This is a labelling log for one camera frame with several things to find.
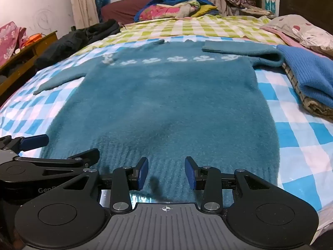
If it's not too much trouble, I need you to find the maroon sofa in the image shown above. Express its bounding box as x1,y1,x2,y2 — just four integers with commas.
100,0,209,25

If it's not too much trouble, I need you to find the wooden cabinet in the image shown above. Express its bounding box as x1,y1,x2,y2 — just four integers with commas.
0,31,58,102

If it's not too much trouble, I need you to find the blue knit sweater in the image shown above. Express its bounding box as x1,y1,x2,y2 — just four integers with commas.
276,44,333,109

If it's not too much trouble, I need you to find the pile of colourful blankets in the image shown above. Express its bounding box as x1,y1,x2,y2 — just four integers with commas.
134,0,221,22

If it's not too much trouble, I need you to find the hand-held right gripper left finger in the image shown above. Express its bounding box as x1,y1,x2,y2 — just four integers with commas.
56,157,149,214

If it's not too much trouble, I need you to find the blue cloth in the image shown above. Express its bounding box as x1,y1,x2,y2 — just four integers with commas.
94,0,111,23

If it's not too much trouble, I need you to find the stack of papers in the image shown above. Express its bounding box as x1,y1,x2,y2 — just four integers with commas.
239,5,275,18

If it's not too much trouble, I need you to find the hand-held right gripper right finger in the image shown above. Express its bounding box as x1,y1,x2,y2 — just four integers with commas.
184,156,277,214

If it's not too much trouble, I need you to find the black jacket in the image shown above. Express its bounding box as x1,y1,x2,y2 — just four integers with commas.
34,19,122,71

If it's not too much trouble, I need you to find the pink floral cloth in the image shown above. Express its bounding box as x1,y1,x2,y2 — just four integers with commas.
0,21,28,67

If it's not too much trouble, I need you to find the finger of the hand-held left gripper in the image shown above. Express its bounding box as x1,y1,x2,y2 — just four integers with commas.
0,134,50,153
14,147,101,179

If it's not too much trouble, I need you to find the teal flower-pattern sweater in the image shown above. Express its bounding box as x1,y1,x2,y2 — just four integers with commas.
33,39,286,204

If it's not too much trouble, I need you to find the beige plaid folded garment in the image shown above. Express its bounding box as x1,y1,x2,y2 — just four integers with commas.
282,62,333,122

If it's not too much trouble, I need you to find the beige curtain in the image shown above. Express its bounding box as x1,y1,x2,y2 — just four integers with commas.
68,0,100,30

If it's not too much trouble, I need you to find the dark wooden headboard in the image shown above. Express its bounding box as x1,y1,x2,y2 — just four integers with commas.
278,0,333,35

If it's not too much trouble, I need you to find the grey dotted pillow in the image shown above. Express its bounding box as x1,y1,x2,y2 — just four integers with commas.
265,15,333,58

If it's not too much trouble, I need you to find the orange bag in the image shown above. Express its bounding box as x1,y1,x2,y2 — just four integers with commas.
25,33,43,48

